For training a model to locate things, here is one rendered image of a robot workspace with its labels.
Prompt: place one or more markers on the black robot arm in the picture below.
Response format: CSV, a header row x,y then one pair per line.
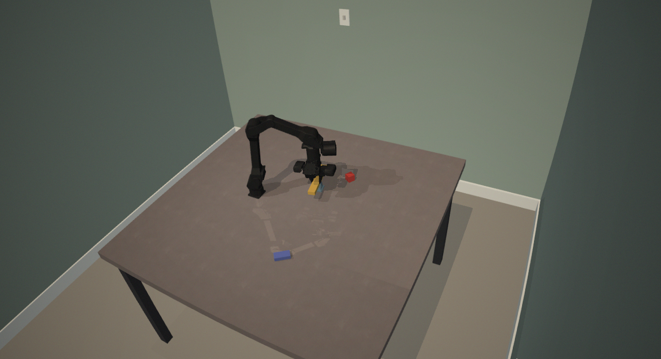
x,y
312,142

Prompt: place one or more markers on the yellow wooden beam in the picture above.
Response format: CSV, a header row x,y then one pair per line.
x,y
314,186

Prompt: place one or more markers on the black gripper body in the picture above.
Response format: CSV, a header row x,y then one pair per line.
x,y
328,170

